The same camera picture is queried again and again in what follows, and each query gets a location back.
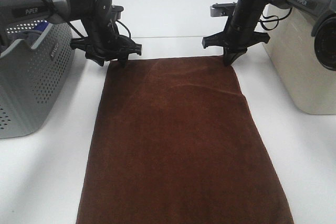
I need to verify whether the blue towel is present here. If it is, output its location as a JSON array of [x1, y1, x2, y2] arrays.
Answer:
[[33, 22, 50, 33]]

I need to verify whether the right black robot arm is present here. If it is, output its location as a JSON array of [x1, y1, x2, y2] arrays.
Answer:
[[202, 0, 335, 71]]

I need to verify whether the grey perforated laundry basket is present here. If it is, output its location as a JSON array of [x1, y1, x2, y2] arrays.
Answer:
[[1, 18, 74, 138]]

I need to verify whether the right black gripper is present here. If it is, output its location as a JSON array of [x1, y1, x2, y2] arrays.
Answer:
[[202, 31, 270, 66]]

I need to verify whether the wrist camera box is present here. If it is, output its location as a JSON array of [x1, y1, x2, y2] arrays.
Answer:
[[210, 3, 236, 17], [111, 5, 124, 20]]

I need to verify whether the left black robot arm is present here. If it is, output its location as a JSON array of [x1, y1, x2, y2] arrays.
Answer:
[[1, 0, 142, 66]]

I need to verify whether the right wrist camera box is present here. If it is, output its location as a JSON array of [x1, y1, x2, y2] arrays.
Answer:
[[210, 3, 236, 17]]

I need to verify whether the grey towel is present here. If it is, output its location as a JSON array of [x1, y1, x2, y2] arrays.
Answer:
[[1, 30, 43, 51]]

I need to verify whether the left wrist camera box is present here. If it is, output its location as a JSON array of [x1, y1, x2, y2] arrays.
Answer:
[[111, 5, 124, 20]]

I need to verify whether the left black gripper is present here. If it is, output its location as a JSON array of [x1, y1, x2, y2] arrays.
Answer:
[[70, 35, 142, 68]]

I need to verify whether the beige bin with grey rim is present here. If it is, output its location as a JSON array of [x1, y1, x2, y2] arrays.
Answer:
[[264, 5, 335, 115]]

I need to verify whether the brown towel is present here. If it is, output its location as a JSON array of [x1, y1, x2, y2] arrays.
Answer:
[[76, 56, 293, 223]]

